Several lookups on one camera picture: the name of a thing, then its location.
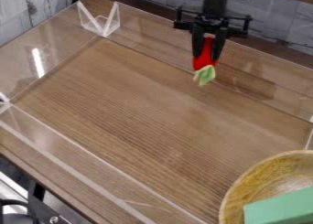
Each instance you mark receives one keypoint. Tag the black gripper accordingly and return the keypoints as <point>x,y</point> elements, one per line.
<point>222,26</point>

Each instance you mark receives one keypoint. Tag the red plush strawberry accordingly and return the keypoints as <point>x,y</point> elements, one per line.
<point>203,64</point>

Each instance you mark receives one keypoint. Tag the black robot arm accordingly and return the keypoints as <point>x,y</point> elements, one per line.
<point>214,8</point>

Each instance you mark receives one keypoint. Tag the wooden bowl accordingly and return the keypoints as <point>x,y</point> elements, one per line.
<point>279,174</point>

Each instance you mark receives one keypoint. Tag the green foam block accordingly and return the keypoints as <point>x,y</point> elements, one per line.
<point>290,208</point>

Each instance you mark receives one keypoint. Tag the black table leg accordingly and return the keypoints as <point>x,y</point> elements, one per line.
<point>37,191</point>

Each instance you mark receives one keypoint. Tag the clear acrylic enclosure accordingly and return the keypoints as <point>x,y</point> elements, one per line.
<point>108,124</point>

